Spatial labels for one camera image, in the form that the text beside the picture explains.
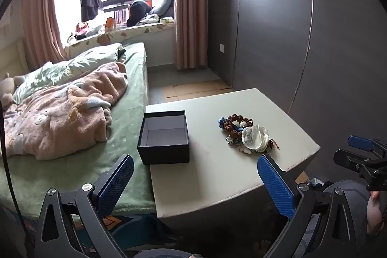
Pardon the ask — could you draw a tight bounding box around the beige plush toy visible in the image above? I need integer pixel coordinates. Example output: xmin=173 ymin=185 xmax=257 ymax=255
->
xmin=0 ymin=74 xmax=26 ymax=109

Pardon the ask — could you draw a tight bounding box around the grey cushion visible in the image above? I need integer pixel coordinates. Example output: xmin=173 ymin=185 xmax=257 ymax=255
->
xmin=149 ymin=0 xmax=176 ymax=18

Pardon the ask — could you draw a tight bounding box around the brown bead bracelet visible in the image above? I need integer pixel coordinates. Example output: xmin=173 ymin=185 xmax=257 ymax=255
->
xmin=222 ymin=114 xmax=280 ymax=151

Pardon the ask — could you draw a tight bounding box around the person's grey pants leg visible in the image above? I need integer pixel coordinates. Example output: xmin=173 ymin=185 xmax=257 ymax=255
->
xmin=308 ymin=179 xmax=374 ymax=249

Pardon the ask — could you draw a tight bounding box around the pink curtain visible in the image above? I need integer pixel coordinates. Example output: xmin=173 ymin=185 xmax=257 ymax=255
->
xmin=174 ymin=0 xmax=210 ymax=70
xmin=20 ymin=0 xmax=71 ymax=65

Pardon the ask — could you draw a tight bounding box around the pink fleece blanket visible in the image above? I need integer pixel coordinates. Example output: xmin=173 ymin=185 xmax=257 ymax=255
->
xmin=0 ymin=61 xmax=130 ymax=161

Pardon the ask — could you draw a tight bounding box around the person's right hand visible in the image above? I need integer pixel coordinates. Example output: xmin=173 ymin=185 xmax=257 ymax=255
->
xmin=366 ymin=191 xmax=387 ymax=235

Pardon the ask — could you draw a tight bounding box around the pile of colourful clothes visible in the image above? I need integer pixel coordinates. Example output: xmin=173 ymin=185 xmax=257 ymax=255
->
xmin=67 ymin=22 xmax=106 ymax=42

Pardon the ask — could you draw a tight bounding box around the flattened cardboard sheet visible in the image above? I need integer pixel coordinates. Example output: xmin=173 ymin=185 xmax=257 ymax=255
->
xmin=163 ymin=79 xmax=234 ymax=100

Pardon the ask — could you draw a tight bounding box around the grey wardrobe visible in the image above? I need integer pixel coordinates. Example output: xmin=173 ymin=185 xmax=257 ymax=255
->
xmin=208 ymin=0 xmax=387 ymax=162

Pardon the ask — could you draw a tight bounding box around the pale green floral quilt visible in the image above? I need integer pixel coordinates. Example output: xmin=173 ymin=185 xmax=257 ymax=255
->
xmin=13 ymin=43 xmax=127 ymax=103

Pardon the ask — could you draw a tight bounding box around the patterned window seat cushion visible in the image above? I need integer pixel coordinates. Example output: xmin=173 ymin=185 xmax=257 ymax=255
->
xmin=64 ymin=22 xmax=176 ymax=59

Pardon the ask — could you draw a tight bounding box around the black jewelry box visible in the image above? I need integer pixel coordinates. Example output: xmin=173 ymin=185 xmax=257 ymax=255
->
xmin=137 ymin=111 xmax=190 ymax=165

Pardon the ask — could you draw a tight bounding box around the cream padded headboard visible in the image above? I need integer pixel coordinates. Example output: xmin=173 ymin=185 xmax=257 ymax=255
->
xmin=0 ymin=37 xmax=30 ymax=81

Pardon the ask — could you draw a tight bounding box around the green and dark bead bracelet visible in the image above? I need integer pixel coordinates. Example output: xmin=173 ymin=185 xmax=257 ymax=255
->
xmin=225 ymin=135 xmax=253 ymax=155

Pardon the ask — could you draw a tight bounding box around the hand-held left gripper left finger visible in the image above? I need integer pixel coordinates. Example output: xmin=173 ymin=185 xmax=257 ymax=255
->
xmin=36 ymin=154 xmax=135 ymax=258

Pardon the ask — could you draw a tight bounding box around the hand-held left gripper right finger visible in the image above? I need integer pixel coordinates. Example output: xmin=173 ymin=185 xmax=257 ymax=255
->
xmin=257 ymin=154 xmax=358 ymax=258

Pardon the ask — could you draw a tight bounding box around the black bag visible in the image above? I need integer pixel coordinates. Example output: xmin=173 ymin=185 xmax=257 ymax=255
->
xmin=126 ymin=0 xmax=154 ymax=28

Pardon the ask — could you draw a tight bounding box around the bed with green sheet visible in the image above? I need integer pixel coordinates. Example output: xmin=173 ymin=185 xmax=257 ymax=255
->
xmin=0 ymin=42 xmax=158 ymax=216

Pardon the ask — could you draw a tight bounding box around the blue cord bracelet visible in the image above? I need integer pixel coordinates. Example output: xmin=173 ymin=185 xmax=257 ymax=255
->
xmin=217 ymin=117 xmax=232 ymax=133

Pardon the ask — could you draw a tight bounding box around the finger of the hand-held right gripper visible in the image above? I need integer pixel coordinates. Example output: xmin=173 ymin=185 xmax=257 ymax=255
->
xmin=333 ymin=148 xmax=382 ymax=177
xmin=347 ymin=135 xmax=387 ymax=156

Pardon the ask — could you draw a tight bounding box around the white square table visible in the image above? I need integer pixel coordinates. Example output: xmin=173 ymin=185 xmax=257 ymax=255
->
xmin=145 ymin=88 xmax=321 ymax=219

